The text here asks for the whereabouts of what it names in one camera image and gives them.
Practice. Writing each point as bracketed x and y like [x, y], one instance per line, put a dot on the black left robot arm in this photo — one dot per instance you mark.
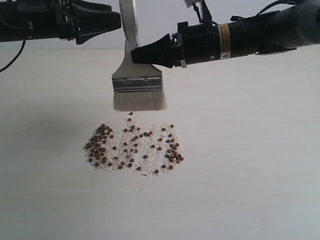
[28, 20]

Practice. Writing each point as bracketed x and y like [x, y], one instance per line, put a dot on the white wooden paint brush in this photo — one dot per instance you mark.
[137, 87]

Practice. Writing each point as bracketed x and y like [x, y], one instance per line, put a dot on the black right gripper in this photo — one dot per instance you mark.
[191, 44]

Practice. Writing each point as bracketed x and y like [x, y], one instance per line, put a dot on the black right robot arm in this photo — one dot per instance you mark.
[266, 33]

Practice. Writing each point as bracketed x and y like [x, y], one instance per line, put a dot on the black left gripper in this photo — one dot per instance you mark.
[84, 21]

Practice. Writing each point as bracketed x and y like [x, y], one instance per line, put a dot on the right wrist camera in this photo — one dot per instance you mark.
[201, 9]

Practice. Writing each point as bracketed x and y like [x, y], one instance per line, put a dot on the pile of rice and beans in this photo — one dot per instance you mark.
[150, 149]

